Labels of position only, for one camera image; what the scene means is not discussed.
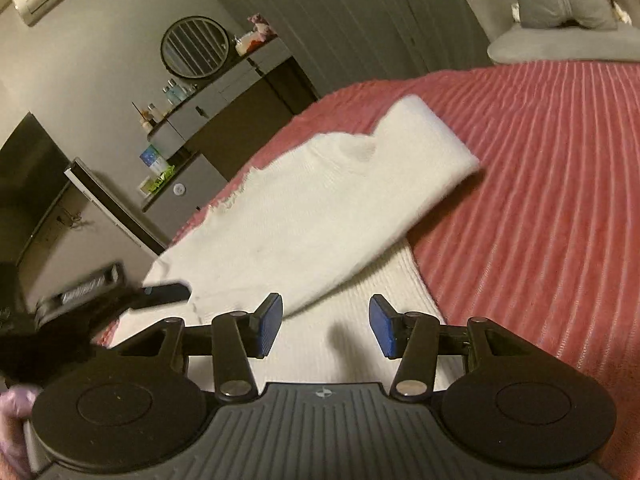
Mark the round black framed mirror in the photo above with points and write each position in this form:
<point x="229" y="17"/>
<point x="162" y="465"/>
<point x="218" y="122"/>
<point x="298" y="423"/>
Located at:
<point x="195" y="47"/>

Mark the black wall television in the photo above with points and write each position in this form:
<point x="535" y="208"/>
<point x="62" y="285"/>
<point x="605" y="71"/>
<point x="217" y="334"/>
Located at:
<point x="32" y="181"/>

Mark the grey vanity desk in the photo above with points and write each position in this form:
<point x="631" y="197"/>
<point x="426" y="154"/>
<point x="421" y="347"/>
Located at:
<point x="234" y="116"/>

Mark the grey curtain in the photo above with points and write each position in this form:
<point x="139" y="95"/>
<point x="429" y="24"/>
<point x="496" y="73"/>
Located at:
<point x="340" y="42"/>

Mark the green tray on cabinet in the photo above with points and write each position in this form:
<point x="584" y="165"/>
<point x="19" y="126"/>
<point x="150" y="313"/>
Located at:
<point x="153" y="184"/>

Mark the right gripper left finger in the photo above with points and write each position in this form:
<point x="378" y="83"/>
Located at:
<point x="231" y="340"/>

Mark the left hand pink glove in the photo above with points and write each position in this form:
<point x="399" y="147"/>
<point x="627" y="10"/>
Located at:
<point x="16" y="408"/>

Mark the red ribbed bed blanket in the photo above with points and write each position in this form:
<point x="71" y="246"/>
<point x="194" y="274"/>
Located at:
<point x="544" y="237"/>

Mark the grey drawer cabinet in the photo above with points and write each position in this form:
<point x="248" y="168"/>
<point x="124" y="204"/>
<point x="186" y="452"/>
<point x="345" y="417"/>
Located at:
<point x="188" y="191"/>

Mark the blue white tissue box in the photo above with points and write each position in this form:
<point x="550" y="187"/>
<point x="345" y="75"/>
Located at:
<point x="154" y="160"/>

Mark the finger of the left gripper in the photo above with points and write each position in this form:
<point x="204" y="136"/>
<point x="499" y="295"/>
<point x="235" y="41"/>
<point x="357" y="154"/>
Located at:
<point x="160" y="295"/>

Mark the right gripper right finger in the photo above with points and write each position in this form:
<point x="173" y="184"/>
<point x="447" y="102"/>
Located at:
<point x="431" y="355"/>

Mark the white knit sweater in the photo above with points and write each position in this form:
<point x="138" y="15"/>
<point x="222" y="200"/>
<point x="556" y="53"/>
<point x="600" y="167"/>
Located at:
<point x="324" y="226"/>

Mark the pink toy on desk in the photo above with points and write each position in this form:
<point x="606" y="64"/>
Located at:
<point x="261" y="27"/>

